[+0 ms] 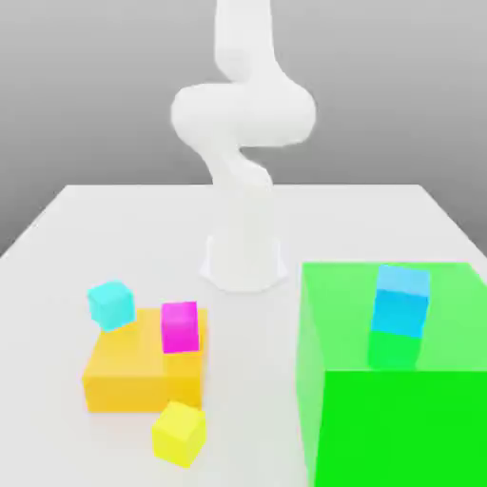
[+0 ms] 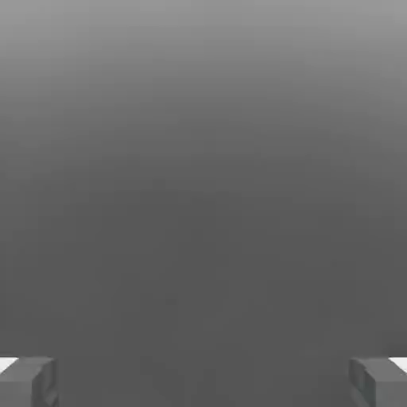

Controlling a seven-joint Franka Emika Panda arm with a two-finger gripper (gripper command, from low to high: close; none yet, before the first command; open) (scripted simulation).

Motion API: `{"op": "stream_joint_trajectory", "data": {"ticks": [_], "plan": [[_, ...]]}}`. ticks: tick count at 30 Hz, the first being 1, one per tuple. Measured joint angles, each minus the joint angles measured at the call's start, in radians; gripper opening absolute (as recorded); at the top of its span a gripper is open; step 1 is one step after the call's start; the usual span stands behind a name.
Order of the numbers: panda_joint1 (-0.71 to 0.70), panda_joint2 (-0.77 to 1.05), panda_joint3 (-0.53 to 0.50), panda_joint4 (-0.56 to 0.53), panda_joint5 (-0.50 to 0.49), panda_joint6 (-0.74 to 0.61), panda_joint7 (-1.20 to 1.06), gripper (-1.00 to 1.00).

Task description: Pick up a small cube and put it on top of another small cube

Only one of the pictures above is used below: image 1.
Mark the large orange box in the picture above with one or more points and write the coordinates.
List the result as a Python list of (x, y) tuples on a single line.
[(129, 369)]

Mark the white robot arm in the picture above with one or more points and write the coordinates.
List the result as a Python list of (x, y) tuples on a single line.
[(243, 114)]

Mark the small magenta cube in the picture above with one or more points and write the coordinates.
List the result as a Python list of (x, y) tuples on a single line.
[(179, 328)]

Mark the small blue cube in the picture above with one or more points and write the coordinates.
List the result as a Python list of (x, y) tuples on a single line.
[(400, 304)]

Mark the small yellow cube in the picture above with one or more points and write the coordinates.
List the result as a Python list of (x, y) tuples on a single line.
[(178, 433)]

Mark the small cyan cube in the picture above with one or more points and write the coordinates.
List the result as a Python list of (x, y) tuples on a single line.
[(111, 306)]

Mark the large green box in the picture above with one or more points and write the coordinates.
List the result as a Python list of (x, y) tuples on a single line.
[(395, 426)]

